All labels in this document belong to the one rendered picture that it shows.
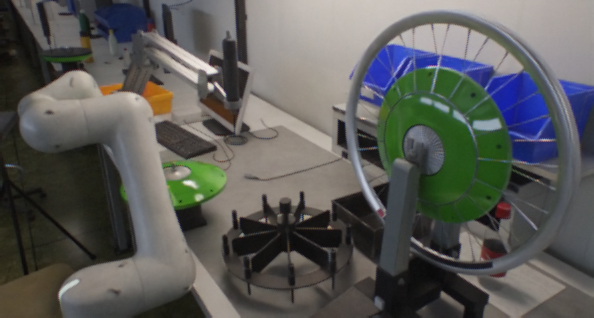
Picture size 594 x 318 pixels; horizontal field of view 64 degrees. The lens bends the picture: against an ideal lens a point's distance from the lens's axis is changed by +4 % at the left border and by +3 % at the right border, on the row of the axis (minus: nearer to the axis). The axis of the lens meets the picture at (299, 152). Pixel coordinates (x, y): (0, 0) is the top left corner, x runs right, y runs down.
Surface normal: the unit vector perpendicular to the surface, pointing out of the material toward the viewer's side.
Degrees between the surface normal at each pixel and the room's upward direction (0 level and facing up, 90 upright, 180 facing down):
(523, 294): 0
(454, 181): 94
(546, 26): 90
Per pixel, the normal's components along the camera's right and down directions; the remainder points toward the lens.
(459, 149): -0.70, 0.22
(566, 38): -0.85, 0.21
